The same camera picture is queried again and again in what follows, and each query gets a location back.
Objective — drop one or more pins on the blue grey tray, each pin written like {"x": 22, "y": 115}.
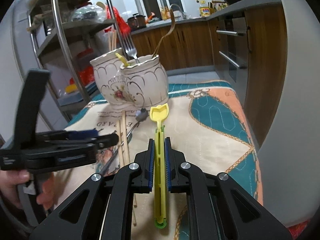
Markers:
{"x": 75, "y": 98}

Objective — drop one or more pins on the large red plastic bag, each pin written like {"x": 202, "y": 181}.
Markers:
{"x": 85, "y": 76}

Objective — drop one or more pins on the yellow packet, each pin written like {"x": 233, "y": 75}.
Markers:
{"x": 70, "y": 89}

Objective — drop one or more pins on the steel spoon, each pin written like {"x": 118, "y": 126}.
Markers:
{"x": 141, "y": 114}

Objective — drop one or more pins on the wooden lower cabinets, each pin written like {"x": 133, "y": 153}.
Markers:
{"x": 195, "y": 47}

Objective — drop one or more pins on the steel faucet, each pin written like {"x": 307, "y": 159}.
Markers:
{"x": 178, "y": 11}

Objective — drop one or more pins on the golden spoon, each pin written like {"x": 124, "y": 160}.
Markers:
{"x": 173, "y": 22}

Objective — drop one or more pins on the rice cooker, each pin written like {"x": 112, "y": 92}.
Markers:
{"x": 136, "y": 22}

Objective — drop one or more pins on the wooden chopstick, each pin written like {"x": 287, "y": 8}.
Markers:
{"x": 120, "y": 142}
{"x": 127, "y": 150}
{"x": 110, "y": 42}
{"x": 114, "y": 41}

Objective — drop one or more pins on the metal shelf rack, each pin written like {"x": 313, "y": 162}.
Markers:
{"x": 60, "y": 30}

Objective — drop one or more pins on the built-in oven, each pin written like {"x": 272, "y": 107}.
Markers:
{"x": 231, "y": 52}

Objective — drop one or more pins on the grey kitchen countertop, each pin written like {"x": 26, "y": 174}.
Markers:
{"x": 190, "y": 21}

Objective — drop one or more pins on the oil bottles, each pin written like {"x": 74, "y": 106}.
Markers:
{"x": 165, "y": 13}

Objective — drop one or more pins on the yellow container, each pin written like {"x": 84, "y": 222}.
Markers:
{"x": 204, "y": 11}

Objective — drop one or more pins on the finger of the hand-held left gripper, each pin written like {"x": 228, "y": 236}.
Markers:
{"x": 107, "y": 140}
{"x": 83, "y": 133}

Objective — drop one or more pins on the small red plastic bag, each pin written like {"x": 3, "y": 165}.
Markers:
{"x": 120, "y": 21}

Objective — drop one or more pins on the floral ceramic utensil holder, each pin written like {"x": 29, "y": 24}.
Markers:
{"x": 147, "y": 85}

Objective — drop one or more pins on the person's left hand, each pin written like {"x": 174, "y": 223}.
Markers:
{"x": 12, "y": 180}

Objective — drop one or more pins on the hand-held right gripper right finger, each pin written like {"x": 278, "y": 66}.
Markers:
{"x": 168, "y": 170}

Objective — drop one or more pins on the steel fork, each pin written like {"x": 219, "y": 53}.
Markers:
{"x": 130, "y": 47}

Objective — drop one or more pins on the clear plastic bag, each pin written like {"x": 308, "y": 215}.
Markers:
{"x": 86, "y": 13}

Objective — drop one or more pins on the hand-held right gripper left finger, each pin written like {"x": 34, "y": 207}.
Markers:
{"x": 150, "y": 166}

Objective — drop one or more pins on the yellow green plastic utensil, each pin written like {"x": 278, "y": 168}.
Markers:
{"x": 159, "y": 113}

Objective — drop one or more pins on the printed tablecloth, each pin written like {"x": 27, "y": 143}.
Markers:
{"x": 212, "y": 135}

